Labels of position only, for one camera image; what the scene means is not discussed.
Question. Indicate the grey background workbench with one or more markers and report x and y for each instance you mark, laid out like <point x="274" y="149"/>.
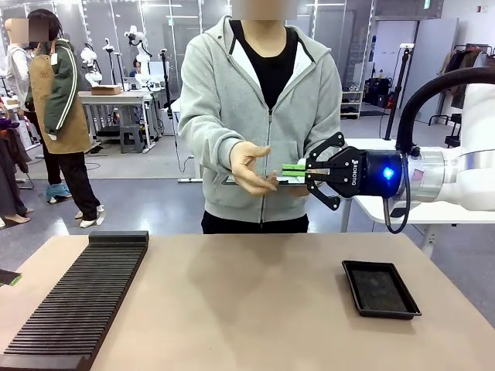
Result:
<point x="116" y="104"/>

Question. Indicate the white table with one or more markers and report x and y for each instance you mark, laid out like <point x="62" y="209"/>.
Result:
<point x="371" y="208"/>

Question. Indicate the black utility cart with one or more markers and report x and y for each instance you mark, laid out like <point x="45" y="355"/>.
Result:
<point x="454" y="131"/>

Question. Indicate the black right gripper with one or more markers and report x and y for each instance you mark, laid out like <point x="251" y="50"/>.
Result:
<point x="367" y="174"/>

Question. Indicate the person with brown apron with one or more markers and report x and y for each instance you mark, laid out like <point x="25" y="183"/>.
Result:
<point x="58" y="100"/>

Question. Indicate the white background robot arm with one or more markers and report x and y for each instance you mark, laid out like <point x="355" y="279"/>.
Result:
<point x="139" y="54"/>

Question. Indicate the person in grey hoodie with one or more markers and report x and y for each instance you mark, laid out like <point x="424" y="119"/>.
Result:
<point x="263" y="96"/>

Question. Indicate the grey plastic stool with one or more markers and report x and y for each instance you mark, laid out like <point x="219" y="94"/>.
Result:
<point x="132" y="138"/>

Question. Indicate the person's left forearm grey sleeve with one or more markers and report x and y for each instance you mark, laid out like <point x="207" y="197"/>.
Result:
<point x="326" y="127"/>

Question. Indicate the black slotted PCB rack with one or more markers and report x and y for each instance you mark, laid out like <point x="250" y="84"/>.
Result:
<point x="73" y="309"/>

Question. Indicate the black background tripod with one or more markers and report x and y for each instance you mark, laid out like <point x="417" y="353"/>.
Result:
<point x="167" y="85"/>

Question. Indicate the black camera pole stand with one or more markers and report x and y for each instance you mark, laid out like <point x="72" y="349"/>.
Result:
<point x="398" y="89"/>

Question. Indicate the cardboard box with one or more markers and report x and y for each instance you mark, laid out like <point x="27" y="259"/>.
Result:
<point x="106" y="90"/>

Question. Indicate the white background robot torso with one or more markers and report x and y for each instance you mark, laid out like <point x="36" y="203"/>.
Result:
<point x="92" y="65"/>

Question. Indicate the wooden shoe rack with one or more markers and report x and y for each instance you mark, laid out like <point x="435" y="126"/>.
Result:
<point x="351" y="104"/>

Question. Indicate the person's right hand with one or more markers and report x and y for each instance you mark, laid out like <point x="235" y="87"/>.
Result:
<point x="247" y="170"/>

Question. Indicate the black bags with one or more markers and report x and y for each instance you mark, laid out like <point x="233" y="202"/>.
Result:
<point x="377" y="92"/>

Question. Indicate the person's right forearm grey sleeve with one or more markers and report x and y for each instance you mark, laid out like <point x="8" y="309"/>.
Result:
<point x="205" y="135"/>

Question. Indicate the coat rack with jackets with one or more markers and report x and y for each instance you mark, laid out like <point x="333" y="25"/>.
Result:
<point x="460" y="62"/>

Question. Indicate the person's left hand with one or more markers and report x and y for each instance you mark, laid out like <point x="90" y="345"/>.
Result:
<point x="299" y="191"/>

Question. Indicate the black plastic tray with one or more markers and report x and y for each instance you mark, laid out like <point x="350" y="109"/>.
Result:
<point x="381" y="290"/>

